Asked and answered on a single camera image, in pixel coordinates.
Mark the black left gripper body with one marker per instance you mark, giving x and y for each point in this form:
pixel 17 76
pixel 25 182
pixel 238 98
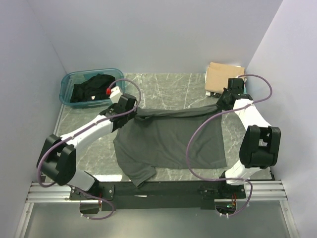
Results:
pixel 130 116

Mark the black t-shirt in bin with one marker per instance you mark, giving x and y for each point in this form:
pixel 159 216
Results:
pixel 93 89

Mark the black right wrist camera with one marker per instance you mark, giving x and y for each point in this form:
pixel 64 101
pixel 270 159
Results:
pixel 236 85

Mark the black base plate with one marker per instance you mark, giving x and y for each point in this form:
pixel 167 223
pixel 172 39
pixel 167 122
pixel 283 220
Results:
pixel 168 194

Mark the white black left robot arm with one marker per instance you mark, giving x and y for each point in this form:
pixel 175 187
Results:
pixel 59 154

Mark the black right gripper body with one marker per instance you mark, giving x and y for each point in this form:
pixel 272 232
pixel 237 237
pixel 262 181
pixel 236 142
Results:
pixel 222 102

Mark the grey t-shirt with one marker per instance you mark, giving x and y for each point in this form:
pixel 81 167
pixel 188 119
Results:
pixel 157 138

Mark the teal plastic bin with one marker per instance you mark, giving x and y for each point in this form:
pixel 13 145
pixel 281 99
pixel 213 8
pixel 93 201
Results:
pixel 67 85

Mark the aluminium rail frame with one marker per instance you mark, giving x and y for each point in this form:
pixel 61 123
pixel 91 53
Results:
pixel 49 213

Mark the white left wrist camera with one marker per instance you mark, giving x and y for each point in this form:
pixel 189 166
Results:
pixel 114 94

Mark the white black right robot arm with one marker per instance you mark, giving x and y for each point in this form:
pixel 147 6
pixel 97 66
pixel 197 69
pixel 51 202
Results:
pixel 260 145

